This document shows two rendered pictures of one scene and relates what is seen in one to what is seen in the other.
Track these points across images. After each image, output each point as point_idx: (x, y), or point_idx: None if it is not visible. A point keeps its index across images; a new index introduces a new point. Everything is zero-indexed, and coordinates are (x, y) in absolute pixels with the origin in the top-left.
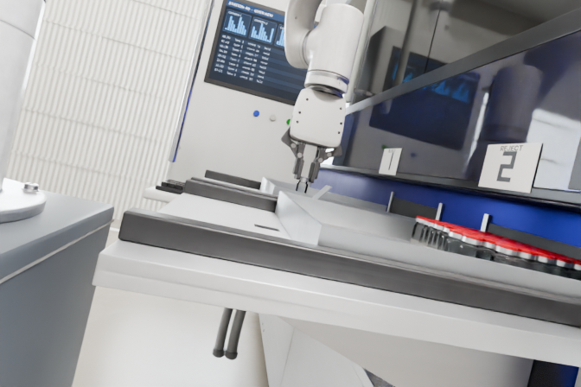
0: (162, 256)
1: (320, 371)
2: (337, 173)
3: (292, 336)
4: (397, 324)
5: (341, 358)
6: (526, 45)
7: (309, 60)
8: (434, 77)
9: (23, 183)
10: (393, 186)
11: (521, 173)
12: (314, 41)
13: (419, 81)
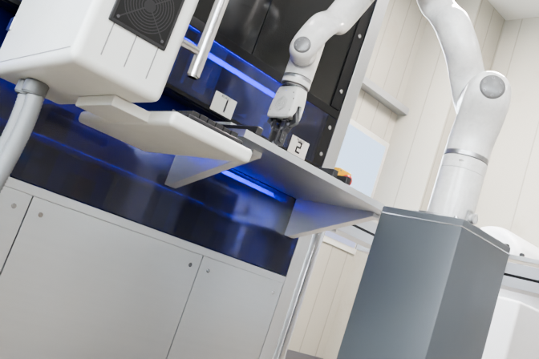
0: None
1: (126, 273)
2: (10, 14)
3: (2, 272)
4: None
5: (168, 251)
6: (310, 99)
7: (310, 70)
8: (265, 69)
9: (417, 210)
10: (172, 103)
11: (302, 152)
12: (316, 62)
13: (253, 60)
